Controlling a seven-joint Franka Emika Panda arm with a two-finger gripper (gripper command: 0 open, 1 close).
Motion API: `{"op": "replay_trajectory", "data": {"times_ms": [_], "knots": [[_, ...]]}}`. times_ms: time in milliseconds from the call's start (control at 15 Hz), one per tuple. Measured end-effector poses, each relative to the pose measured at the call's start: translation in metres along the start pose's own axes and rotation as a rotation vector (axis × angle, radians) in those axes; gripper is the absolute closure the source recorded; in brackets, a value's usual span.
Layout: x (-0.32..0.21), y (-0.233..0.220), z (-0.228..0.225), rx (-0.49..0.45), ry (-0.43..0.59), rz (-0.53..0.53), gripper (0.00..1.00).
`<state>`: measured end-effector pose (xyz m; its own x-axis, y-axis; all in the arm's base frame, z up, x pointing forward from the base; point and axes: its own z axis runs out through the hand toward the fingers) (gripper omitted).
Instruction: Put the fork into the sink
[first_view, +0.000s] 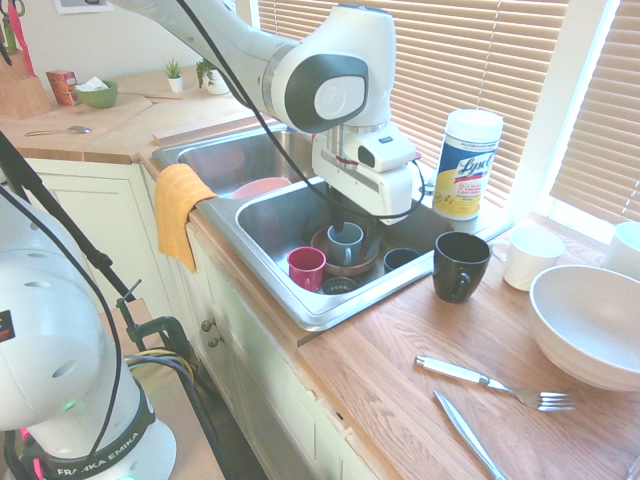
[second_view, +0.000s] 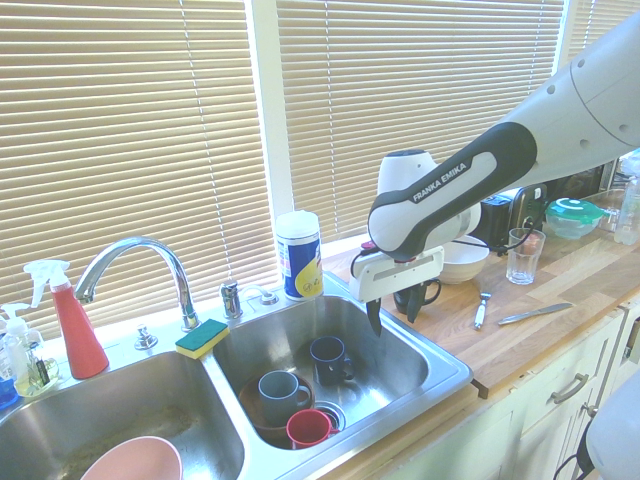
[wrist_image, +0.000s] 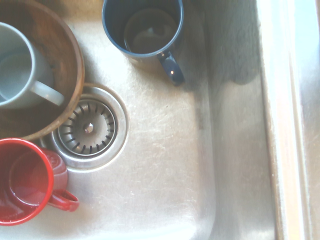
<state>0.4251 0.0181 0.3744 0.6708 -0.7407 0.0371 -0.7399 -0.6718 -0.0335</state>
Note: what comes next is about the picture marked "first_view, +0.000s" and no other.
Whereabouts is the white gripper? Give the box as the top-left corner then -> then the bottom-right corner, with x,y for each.
311,132 -> 424,257

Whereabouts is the white handled steel fork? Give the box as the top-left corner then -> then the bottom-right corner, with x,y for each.
414,355 -> 577,413

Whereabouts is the stainless steel double sink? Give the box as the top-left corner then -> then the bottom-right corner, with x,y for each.
151,124 -> 514,332

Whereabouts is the grey mug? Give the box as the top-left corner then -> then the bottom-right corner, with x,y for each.
327,222 -> 366,268

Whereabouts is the brown wooden bowl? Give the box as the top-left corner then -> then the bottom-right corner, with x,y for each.
310,224 -> 382,278

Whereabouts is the navy blue mug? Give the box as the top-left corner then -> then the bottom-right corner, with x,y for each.
383,247 -> 422,274

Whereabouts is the metal drain strainer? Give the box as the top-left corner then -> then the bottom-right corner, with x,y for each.
319,274 -> 365,298

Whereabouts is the red mug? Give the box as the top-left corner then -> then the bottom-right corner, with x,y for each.
287,246 -> 328,293

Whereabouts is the black ceramic mug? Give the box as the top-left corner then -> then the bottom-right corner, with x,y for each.
432,230 -> 493,305

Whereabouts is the pink plate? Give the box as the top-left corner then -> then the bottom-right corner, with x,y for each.
230,176 -> 293,201

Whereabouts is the Lysol wipes canister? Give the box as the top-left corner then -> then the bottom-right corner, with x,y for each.
432,108 -> 505,222

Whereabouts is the white cup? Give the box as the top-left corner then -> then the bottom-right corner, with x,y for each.
602,221 -> 640,281
503,225 -> 567,293

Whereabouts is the orange dish towel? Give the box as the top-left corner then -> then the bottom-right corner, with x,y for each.
153,163 -> 218,274

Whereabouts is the wide wooden window blind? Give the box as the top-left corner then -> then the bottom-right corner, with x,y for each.
257,0 -> 569,209

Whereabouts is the trailing potted plant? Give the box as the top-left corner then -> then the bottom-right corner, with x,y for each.
195,57 -> 232,97

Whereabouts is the green metal clamp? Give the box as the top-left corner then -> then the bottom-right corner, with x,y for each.
115,279 -> 194,362

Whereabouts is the steel table knife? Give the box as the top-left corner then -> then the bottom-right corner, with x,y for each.
433,390 -> 509,480

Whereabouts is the small potted plant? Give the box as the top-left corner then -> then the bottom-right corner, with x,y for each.
164,57 -> 186,94

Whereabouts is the large white bowl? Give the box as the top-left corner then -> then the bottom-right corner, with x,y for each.
528,264 -> 640,393

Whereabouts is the cream kitchen cabinet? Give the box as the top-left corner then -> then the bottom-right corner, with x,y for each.
19,157 -> 384,480

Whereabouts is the narrow wooden window blind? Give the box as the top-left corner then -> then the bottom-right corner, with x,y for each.
549,0 -> 640,226

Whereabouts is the green bowl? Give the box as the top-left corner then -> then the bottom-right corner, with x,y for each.
74,79 -> 120,110

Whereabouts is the metal spoon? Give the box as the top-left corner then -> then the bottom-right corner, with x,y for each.
24,124 -> 94,138

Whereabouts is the orange cardboard box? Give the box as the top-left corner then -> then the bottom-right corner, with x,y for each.
45,69 -> 79,107

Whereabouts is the white paper sheet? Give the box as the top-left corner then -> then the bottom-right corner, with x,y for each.
53,0 -> 116,15

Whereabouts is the wooden knife block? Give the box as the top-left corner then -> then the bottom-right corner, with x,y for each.
0,47 -> 53,121

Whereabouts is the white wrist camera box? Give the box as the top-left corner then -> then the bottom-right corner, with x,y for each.
356,124 -> 418,174

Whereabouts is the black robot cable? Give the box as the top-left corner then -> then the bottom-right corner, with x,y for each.
174,0 -> 427,225

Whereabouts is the bundle of floor cables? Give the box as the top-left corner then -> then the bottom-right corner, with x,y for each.
124,348 -> 237,480

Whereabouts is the black camera stand pole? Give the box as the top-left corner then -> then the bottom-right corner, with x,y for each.
0,130 -> 144,304

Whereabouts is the pink handled knife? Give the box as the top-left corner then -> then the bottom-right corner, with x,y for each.
9,9 -> 36,77

